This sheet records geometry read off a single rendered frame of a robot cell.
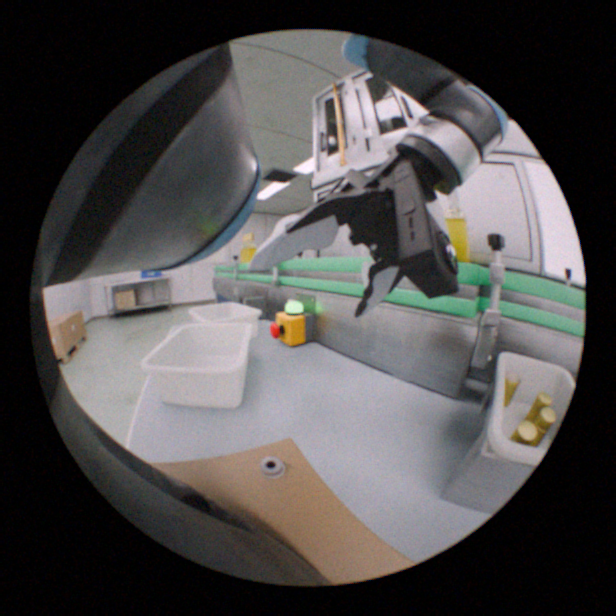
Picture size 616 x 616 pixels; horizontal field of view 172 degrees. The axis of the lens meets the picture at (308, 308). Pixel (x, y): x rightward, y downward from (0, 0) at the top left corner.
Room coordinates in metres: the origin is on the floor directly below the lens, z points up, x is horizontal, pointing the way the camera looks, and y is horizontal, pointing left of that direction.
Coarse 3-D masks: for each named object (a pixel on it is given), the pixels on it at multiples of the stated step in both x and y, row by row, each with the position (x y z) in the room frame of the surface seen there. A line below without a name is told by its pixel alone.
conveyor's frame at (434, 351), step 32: (224, 288) 1.24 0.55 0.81; (288, 288) 0.60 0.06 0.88; (320, 320) 0.47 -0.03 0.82; (352, 320) 0.39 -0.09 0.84; (384, 320) 0.33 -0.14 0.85; (416, 320) 0.28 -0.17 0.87; (448, 320) 0.24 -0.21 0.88; (480, 320) 0.23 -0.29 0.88; (352, 352) 0.39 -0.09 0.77; (384, 352) 0.32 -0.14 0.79; (416, 352) 0.27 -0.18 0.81; (448, 352) 0.23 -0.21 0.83; (512, 352) 0.18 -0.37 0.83; (544, 352) 0.12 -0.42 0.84; (576, 352) 0.03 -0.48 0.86; (448, 384) 0.21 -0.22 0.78
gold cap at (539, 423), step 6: (546, 408) 0.03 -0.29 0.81; (540, 414) 0.04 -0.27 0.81; (546, 414) 0.03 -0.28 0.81; (552, 414) 0.02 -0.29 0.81; (540, 420) 0.03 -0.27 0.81; (546, 420) 0.02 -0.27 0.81; (552, 420) 0.01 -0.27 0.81; (540, 426) 0.02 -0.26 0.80; (546, 426) 0.02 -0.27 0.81; (540, 432) 0.02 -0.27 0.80; (546, 432) 0.01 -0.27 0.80; (540, 438) 0.01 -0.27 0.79; (534, 444) 0.02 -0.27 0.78
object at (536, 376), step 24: (504, 360) 0.15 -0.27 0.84; (528, 360) 0.12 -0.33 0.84; (504, 384) 0.10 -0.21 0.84; (528, 384) 0.10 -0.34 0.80; (552, 384) 0.06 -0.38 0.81; (504, 408) 0.11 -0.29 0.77; (528, 408) 0.08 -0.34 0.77; (552, 408) 0.03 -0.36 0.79; (504, 432) 0.07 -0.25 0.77; (552, 432) 0.00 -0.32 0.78; (504, 456) 0.03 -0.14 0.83; (528, 456) 0.01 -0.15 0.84
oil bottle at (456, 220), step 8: (448, 208) 0.34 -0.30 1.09; (456, 208) 0.33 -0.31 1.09; (448, 216) 0.34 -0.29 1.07; (456, 216) 0.32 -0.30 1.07; (464, 216) 0.31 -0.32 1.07; (448, 224) 0.34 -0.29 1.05; (456, 224) 0.33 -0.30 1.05; (464, 224) 0.31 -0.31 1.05; (456, 232) 0.33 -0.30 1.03; (464, 232) 0.31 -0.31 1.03; (456, 240) 0.33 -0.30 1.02; (464, 240) 0.31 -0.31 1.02; (456, 248) 0.33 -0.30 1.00; (464, 248) 0.31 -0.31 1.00; (464, 256) 0.31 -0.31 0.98
